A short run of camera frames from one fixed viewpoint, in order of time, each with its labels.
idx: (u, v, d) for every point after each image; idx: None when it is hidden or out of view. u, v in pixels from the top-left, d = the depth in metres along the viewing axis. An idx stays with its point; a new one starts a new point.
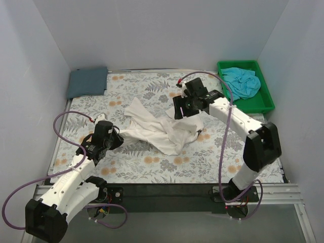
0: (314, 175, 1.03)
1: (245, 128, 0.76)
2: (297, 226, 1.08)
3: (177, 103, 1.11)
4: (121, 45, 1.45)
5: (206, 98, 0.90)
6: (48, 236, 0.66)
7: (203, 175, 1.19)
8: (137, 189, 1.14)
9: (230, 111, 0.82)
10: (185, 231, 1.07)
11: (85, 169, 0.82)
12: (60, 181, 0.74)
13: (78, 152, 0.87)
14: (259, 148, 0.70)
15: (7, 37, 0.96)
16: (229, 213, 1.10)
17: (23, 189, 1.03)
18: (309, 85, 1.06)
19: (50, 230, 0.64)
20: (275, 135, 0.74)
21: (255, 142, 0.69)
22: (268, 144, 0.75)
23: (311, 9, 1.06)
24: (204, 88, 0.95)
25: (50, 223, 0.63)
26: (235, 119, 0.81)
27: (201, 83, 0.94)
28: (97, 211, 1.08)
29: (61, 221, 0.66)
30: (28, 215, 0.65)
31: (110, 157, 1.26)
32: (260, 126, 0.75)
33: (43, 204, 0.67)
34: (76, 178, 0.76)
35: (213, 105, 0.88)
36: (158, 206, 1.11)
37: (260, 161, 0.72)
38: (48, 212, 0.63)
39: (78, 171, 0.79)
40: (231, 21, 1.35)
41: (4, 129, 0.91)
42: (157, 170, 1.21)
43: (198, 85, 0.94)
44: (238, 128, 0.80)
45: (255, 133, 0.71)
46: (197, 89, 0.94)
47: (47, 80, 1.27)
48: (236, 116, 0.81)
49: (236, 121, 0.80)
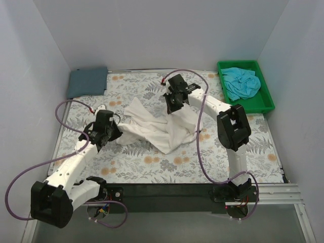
0: (314, 175, 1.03)
1: (216, 110, 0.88)
2: (297, 226, 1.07)
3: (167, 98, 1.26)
4: (121, 45, 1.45)
5: (184, 90, 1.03)
6: (54, 219, 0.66)
7: (203, 175, 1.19)
8: (137, 189, 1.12)
9: (204, 98, 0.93)
10: (185, 231, 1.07)
11: (89, 153, 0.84)
12: (65, 165, 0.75)
13: (80, 138, 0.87)
14: (228, 125, 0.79)
15: (6, 37, 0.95)
16: (229, 213, 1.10)
17: (23, 189, 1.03)
18: (309, 84, 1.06)
19: (56, 211, 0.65)
20: (243, 115, 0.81)
21: (224, 119, 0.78)
22: (238, 124, 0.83)
23: (311, 9, 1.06)
24: (184, 82, 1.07)
25: (56, 204, 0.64)
26: (208, 104, 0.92)
27: (181, 78, 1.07)
28: (97, 210, 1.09)
29: (67, 204, 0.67)
30: (34, 198, 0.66)
31: (110, 157, 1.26)
32: (229, 108, 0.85)
33: (49, 186, 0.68)
34: (80, 162, 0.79)
35: (191, 95, 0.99)
36: (158, 207, 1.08)
37: (232, 138, 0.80)
38: (55, 192, 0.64)
39: (82, 155, 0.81)
40: (231, 21, 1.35)
41: (4, 129, 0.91)
42: (157, 170, 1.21)
43: (178, 80, 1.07)
44: (212, 112, 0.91)
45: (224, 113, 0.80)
46: (177, 83, 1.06)
47: (47, 80, 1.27)
48: (210, 101, 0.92)
49: (209, 106, 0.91)
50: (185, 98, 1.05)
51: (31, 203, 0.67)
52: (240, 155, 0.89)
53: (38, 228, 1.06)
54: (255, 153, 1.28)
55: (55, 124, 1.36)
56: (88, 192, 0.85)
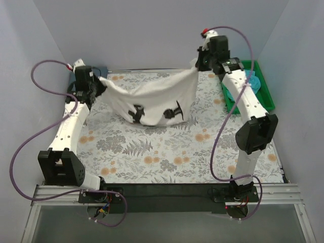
0: (314, 175, 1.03)
1: (249, 112, 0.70)
2: (297, 226, 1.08)
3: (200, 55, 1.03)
4: (121, 45, 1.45)
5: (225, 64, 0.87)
6: (72, 180, 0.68)
7: (203, 175, 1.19)
8: (137, 189, 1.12)
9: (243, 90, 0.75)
10: (185, 231, 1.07)
11: (82, 113, 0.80)
12: (63, 129, 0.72)
13: (68, 100, 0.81)
14: (252, 134, 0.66)
15: (7, 37, 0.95)
16: (229, 213, 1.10)
17: (23, 189, 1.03)
18: (309, 84, 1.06)
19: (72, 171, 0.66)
20: (274, 127, 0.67)
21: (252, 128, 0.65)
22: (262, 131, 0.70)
23: (311, 9, 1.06)
24: (227, 51, 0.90)
25: (68, 164, 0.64)
26: (244, 99, 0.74)
27: (225, 44, 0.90)
28: (97, 210, 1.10)
29: (77, 161, 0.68)
30: (45, 166, 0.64)
31: (110, 157, 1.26)
32: (264, 115, 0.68)
33: (55, 152, 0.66)
34: (76, 122, 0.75)
35: (229, 74, 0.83)
36: (158, 206, 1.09)
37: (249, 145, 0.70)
38: (65, 154, 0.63)
39: (76, 116, 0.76)
40: (231, 21, 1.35)
41: (4, 129, 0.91)
42: (157, 170, 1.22)
43: (222, 46, 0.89)
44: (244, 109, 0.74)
45: (255, 121, 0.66)
46: (220, 50, 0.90)
47: (46, 80, 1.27)
48: (247, 97, 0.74)
49: (244, 102, 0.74)
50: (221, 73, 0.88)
51: (42, 170, 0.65)
52: (250, 159, 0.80)
53: (38, 228, 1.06)
54: None
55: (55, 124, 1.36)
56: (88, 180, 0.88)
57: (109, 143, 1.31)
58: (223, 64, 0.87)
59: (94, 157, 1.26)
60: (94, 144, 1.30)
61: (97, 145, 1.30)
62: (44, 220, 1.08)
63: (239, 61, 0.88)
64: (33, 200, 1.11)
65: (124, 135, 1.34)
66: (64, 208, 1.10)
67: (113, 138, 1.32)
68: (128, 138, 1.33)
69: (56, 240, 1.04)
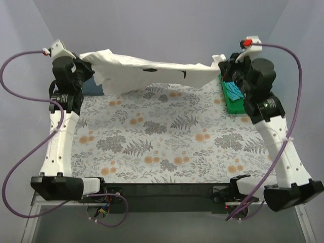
0: (315, 175, 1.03)
1: (291, 176, 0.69)
2: (298, 226, 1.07)
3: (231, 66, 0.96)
4: (121, 45, 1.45)
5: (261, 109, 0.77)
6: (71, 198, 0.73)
7: (203, 175, 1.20)
8: (137, 189, 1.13)
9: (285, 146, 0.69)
10: (185, 231, 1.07)
11: (69, 124, 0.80)
12: (52, 148, 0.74)
13: (53, 109, 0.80)
14: (290, 202, 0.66)
15: (7, 37, 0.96)
16: (229, 213, 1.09)
17: (23, 189, 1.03)
18: (310, 85, 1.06)
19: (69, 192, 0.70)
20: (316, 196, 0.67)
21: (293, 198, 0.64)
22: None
23: (311, 9, 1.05)
24: (269, 87, 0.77)
25: (64, 187, 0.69)
26: (284, 158, 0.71)
27: (269, 84, 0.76)
28: (97, 210, 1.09)
29: (72, 180, 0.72)
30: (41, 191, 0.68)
31: (110, 157, 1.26)
32: (307, 183, 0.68)
33: (48, 176, 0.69)
34: (65, 137, 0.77)
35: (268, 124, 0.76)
36: (158, 205, 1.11)
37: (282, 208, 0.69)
38: (58, 180, 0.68)
39: (65, 130, 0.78)
40: (231, 21, 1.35)
41: (4, 129, 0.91)
42: (156, 170, 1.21)
43: (265, 83, 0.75)
44: (281, 167, 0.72)
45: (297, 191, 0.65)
46: (260, 86, 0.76)
47: (46, 80, 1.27)
48: (287, 156, 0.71)
49: (283, 161, 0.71)
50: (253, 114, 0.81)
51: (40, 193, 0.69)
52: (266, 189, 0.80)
53: (38, 228, 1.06)
54: (256, 153, 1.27)
55: None
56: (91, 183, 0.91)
57: (109, 143, 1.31)
58: (259, 107, 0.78)
59: (93, 157, 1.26)
60: (94, 144, 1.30)
61: (97, 145, 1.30)
62: (44, 220, 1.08)
63: (280, 104, 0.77)
64: (33, 200, 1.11)
65: (124, 135, 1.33)
66: (64, 208, 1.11)
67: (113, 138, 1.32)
68: (128, 138, 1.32)
69: (56, 240, 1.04)
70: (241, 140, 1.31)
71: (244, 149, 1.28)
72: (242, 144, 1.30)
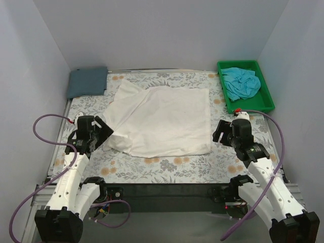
0: (315, 175, 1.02)
1: (283, 208, 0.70)
2: None
3: (220, 126, 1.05)
4: (121, 45, 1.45)
5: (248, 153, 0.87)
6: (69, 239, 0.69)
7: (203, 175, 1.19)
8: (137, 189, 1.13)
9: (271, 181, 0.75)
10: (185, 230, 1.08)
11: (80, 165, 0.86)
12: (61, 185, 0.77)
13: (68, 151, 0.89)
14: (290, 236, 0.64)
15: (7, 36, 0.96)
16: (230, 214, 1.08)
17: (23, 189, 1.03)
18: (310, 84, 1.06)
19: (68, 229, 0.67)
20: (315, 228, 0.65)
21: (290, 231, 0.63)
22: (302, 230, 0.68)
23: (312, 9, 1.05)
24: (251, 137, 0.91)
25: (65, 224, 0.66)
26: (274, 192, 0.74)
27: (248, 131, 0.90)
28: (97, 210, 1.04)
29: (75, 219, 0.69)
30: (43, 225, 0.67)
31: (110, 157, 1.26)
32: (300, 213, 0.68)
33: (52, 210, 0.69)
34: (75, 175, 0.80)
35: (256, 165, 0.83)
36: (158, 205, 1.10)
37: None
38: (62, 214, 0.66)
39: (75, 168, 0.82)
40: (231, 21, 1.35)
41: (4, 129, 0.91)
42: (157, 170, 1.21)
43: (245, 132, 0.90)
44: (275, 202, 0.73)
45: (292, 219, 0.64)
46: (243, 136, 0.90)
47: (47, 80, 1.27)
48: (276, 189, 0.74)
49: (274, 195, 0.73)
50: (245, 159, 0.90)
51: (40, 228, 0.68)
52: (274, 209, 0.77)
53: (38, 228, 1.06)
54: None
55: (55, 124, 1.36)
56: (92, 195, 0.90)
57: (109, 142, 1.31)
58: (247, 151, 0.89)
59: (94, 157, 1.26)
60: None
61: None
62: None
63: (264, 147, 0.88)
64: (33, 200, 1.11)
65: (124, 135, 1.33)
66: None
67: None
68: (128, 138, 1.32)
69: None
70: None
71: None
72: None
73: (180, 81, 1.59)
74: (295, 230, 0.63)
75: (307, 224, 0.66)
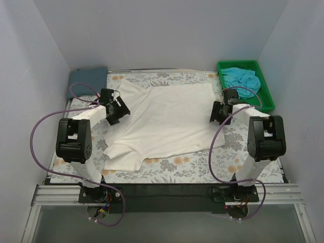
0: (314, 174, 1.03)
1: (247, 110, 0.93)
2: (297, 226, 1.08)
3: (215, 106, 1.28)
4: (121, 44, 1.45)
5: (233, 104, 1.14)
6: (78, 151, 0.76)
7: (203, 175, 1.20)
8: (137, 189, 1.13)
9: (246, 106, 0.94)
10: (185, 230, 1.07)
11: (100, 112, 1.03)
12: (83, 113, 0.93)
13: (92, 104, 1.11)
14: (258, 129, 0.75)
15: (6, 37, 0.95)
16: (229, 213, 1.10)
17: (22, 188, 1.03)
18: (310, 84, 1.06)
19: (83, 137, 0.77)
20: (280, 127, 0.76)
21: (257, 122, 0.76)
22: (272, 136, 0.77)
23: (312, 9, 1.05)
24: (235, 98, 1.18)
25: (83, 129, 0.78)
26: (246, 112, 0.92)
27: (234, 93, 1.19)
28: (97, 210, 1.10)
29: (87, 136, 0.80)
30: (61, 131, 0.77)
31: (118, 159, 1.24)
32: (268, 117, 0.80)
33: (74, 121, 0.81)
34: (96, 111, 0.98)
35: (235, 106, 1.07)
36: (158, 205, 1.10)
37: (259, 145, 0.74)
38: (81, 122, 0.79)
39: (97, 110, 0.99)
40: (231, 21, 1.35)
41: (4, 129, 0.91)
42: (156, 170, 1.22)
43: (232, 94, 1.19)
44: (248, 118, 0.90)
45: (259, 118, 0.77)
46: (230, 97, 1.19)
47: (47, 79, 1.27)
48: (249, 109, 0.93)
49: (247, 112, 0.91)
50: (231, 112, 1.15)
51: (57, 136, 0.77)
52: (257, 166, 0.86)
53: (38, 228, 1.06)
54: None
55: (55, 124, 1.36)
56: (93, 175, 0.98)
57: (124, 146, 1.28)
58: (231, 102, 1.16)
59: (94, 157, 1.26)
60: (94, 144, 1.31)
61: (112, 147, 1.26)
62: (44, 220, 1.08)
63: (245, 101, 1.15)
64: (33, 200, 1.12)
65: (140, 142, 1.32)
66: (64, 207, 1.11)
67: (118, 141, 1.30)
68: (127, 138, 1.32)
69: (56, 240, 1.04)
70: (241, 140, 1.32)
71: (244, 149, 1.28)
72: (242, 145, 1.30)
73: (180, 81, 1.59)
74: (260, 125, 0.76)
75: (273, 123, 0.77)
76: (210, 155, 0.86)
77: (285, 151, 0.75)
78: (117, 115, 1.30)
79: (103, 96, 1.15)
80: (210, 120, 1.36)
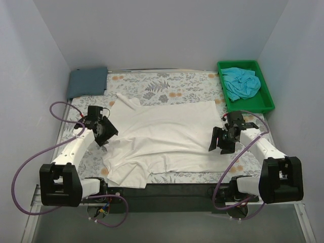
0: (315, 175, 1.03)
1: (259, 143, 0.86)
2: (297, 225, 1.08)
3: (215, 133, 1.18)
4: (121, 45, 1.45)
5: (239, 126, 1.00)
6: (68, 200, 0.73)
7: (203, 175, 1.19)
8: (136, 189, 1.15)
9: (257, 137, 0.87)
10: (185, 230, 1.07)
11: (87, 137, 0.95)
12: (66, 149, 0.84)
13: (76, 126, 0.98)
14: (273, 177, 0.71)
15: (7, 37, 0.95)
16: (229, 213, 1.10)
17: (22, 188, 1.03)
18: (310, 84, 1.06)
19: (70, 187, 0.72)
20: (298, 173, 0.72)
21: (272, 167, 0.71)
22: (288, 180, 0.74)
23: (312, 8, 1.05)
24: (242, 120, 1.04)
25: (68, 180, 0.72)
26: (258, 146, 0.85)
27: (239, 114, 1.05)
28: (97, 210, 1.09)
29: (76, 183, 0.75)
30: (47, 179, 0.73)
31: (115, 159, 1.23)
32: (283, 157, 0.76)
33: (56, 167, 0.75)
34: (81, 142, 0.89)
35: (243, 131, 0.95)
36: (158, 205, 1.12)
37: (274, 192, 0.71)
38: (66, 170, 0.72)
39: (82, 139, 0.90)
40: (231, 21, 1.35)
41: (4, 129, 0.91)
42: (157, 170, 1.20)
43: (236, 115, 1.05)
44: (260, 153, 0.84)
45: (274, 161, 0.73)
46: (234, 119, 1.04)
47: (46, 80, 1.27)
48: (261, 143, 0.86)
49: (259, 147, 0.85)
50: (237, 134, 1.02)
51: (43, 184, 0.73)
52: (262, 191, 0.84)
53: (38, 228, 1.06)
54: None
55: (55, 124, 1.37)
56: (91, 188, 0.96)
57: (126, 165, 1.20)
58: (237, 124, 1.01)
59: (93, 157, 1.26)
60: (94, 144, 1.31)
61: (114, 171, 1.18)
62: (44, 220, 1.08)
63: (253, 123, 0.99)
64: (33, 200, 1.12)
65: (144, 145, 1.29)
66: (64, 207, 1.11)
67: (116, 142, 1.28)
68: (128, 152, 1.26)
69: (56, 240, 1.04)
70: None
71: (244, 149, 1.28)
72: (242, 144, 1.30)
73: (180, 81, 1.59)
74: (276, 171, 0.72)
75: (290, 167, 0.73)
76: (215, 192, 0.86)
77: (301, 199, 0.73)
78: (105, 136, 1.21)
79: (90, 114, 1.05)
80: (211, 148, 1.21)
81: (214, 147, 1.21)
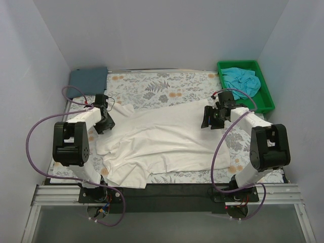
0: (315, 175, 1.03)
1: (249, 116, 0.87)
2: (297, 225, 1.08)
3: (207, 112, 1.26)
4: (121, 45, 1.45)
5: (230, 106, 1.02)
6: (76, 155, 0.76)
7: (203, 175, 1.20)
8: (136, 189, 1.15)
9: (246, 113, 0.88)
10: (185, 230, 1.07)
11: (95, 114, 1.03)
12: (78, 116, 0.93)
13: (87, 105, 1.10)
14: (262, 142, 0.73)
15: (7, 37, 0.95)
16: (229, 213, 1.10)
17: (22, 188, 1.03)
18: (310, 84, 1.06)
19: (80, 142, 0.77)
20: (284, 138, 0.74)
21: (260, 134, 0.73)
22: (276, 147, 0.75)
23: (312, 9, 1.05)
24: (232, 100, 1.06)
25: (79, 134, 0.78)
26: (248, 119, 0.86)
27: (230, 95, 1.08)
28: (97, 210, 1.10)
29: (85, 139, 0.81)
30: (58, 135, 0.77)
31: (116, 160, 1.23)
32: (270, 125, 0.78)
33: (69, 125, 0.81)
34: (90, 114, 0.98)
35: (234, 110, 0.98)
36: (158, 205, 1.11)
37: (264, 157, 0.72)
38: (77, 126, 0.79)
39: (91, 112, 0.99)
40: (231, 22, 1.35)
41: (4, 130, 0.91)
42: (157, 170, 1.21)
43: (227, 96, 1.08)
44: (249, 126, 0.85)
45: (262, 128, 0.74)
46: (226, 99, 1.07)
47: (47, 80, 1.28)
48: (249, 117, 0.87)
49: (248, 120, 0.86)
50: (228, 115, 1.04)
51: (54, 140, 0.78)
52: (259, 173, 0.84)
53: (38, 228, 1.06)
54: None
55: None
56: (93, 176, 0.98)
57: (127, 165, 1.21)
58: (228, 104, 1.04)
59: (94, 157, 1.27)
60: (94, 144, 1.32)
61: (114, 171, 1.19)
62: (44, 220, 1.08)
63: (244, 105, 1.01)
64: (33, 200, 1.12)
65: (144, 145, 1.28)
66: (64, 207, 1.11)
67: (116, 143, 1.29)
68: (128, 152, 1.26)
69: (56, 240, 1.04)
70: (241, 140, 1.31)
71: (245, 149, 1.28)
72: (242, 145, 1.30)
73: (180, 81, 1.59)
74: (264, 136, 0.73)
75: (277, 133, 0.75)
76: (212, 174, 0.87)
77: (289, 161, 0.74)
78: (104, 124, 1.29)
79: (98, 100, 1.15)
80: (203, 126, 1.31)
81: (207, 124, 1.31)
